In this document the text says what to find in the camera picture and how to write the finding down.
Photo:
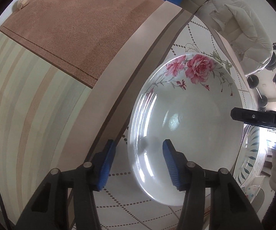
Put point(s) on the brown beige striped mat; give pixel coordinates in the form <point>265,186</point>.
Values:
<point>52,54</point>

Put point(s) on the white puffer jacket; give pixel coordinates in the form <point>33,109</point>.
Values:
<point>241,27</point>

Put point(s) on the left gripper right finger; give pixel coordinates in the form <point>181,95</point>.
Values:
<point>230,208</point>

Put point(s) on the barbell on rack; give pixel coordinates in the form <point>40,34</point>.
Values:
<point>272,63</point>

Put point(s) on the patterned diamond tablecloth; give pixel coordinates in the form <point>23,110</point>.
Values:
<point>106,114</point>

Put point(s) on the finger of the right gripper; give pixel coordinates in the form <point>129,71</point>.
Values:
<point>255,118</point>

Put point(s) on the blue leaf pattern plate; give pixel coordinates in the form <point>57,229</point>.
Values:
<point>247,154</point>

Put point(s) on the floor barbell black plates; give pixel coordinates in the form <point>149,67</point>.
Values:
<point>262,100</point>

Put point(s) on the white bowl red flowers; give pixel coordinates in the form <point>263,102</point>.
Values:
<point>254,187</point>

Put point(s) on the mat corner tassel far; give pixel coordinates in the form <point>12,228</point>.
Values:
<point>21,4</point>

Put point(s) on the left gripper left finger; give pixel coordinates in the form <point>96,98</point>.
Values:
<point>47,208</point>

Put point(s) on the pink rose white plate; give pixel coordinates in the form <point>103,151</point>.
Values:
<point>187,100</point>

